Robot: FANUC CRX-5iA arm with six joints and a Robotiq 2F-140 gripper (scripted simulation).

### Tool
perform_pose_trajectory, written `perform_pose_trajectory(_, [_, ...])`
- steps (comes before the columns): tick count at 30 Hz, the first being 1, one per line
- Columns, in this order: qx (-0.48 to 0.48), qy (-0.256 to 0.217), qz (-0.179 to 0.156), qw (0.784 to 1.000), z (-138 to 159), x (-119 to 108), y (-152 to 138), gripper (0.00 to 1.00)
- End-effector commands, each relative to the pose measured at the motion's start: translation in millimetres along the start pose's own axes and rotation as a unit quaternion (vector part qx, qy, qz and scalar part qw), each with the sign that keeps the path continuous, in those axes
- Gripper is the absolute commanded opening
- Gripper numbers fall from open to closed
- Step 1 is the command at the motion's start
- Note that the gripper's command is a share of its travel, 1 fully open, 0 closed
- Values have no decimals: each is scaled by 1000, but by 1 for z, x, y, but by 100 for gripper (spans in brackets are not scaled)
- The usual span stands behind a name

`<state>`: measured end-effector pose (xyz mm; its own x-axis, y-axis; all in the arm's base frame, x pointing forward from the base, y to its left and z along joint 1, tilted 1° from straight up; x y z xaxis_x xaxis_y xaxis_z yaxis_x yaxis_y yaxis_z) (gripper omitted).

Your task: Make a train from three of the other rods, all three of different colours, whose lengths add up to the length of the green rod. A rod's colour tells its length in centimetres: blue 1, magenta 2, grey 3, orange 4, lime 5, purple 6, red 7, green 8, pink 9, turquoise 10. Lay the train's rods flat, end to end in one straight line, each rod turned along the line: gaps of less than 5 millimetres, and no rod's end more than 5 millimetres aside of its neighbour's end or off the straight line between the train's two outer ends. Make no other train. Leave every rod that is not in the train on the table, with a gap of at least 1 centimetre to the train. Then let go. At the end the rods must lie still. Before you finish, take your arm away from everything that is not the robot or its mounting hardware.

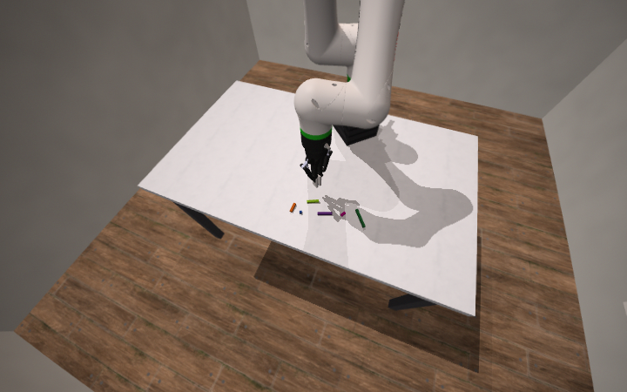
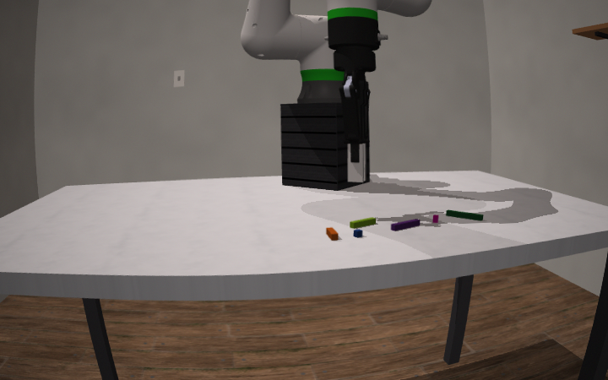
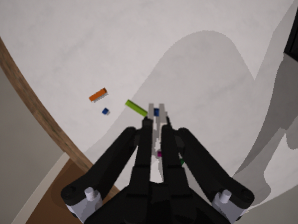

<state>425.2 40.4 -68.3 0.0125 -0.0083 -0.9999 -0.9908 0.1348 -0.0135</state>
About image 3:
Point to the orange rod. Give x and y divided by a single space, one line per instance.
98 94

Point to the small blue block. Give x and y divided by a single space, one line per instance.
105 111
156 111

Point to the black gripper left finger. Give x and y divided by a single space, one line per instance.
82 196

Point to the lime green rod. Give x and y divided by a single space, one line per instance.
136 108

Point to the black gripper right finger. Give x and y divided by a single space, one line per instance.
228 197

